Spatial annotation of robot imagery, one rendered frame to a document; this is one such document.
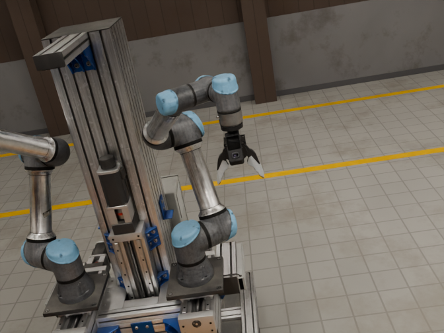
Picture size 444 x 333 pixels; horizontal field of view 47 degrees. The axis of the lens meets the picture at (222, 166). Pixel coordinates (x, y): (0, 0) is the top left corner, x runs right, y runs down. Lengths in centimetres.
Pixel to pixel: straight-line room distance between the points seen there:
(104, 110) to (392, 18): 590
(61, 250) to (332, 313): 190
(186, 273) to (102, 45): 91
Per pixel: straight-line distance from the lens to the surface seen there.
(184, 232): 197
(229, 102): 156
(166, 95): 159
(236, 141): 159
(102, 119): 198
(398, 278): 368
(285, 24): 719
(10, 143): 189
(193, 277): 204
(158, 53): 726
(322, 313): 342
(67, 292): 217
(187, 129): 197
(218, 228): 201
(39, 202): 217
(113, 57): 191
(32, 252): 221
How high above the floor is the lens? 228
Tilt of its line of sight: 25 degrees down
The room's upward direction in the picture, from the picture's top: 10 degrees counter-clockwise
